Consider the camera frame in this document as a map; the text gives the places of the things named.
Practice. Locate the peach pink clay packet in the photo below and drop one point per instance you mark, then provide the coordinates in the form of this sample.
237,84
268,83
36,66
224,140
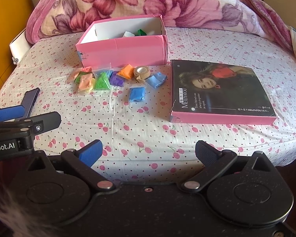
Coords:
85,83

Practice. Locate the light blue clay packet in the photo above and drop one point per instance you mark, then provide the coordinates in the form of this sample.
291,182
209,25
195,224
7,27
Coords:
155,80

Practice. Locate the cherry print bed sheet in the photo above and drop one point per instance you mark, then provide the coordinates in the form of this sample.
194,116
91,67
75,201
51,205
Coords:
138,128

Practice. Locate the deep blue clay packet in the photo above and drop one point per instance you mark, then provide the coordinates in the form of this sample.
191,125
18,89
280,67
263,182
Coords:
137,94

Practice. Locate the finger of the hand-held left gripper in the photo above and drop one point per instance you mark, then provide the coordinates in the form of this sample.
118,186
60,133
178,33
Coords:
8,113
43,121

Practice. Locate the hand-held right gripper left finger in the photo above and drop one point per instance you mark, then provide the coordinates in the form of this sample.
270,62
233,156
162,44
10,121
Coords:
90,153

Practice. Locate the box lid with portrait print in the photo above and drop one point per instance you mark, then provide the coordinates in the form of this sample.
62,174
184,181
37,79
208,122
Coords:
219,91

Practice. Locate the beige bandage tape roll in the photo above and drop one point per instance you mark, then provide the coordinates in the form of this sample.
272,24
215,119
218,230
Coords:
141,73

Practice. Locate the orange clay packet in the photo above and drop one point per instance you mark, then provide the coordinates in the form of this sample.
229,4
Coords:
127,72

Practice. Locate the pink floral blanket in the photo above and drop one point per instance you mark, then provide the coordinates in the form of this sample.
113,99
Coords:
187,5

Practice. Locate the dark green clay packet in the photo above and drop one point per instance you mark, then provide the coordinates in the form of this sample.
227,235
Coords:
141,32

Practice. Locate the pink cardboard box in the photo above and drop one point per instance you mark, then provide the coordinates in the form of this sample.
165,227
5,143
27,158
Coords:
128,50

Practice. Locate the purple clay packet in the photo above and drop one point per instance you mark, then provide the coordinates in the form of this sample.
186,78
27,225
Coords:
116,79

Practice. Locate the white bed side board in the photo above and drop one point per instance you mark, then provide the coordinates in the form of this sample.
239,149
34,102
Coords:
17,47

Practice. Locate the white clay packet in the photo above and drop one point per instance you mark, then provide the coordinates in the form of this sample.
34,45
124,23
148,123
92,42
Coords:
128,34

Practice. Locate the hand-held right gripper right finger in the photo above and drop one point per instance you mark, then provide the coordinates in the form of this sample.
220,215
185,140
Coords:
207,153

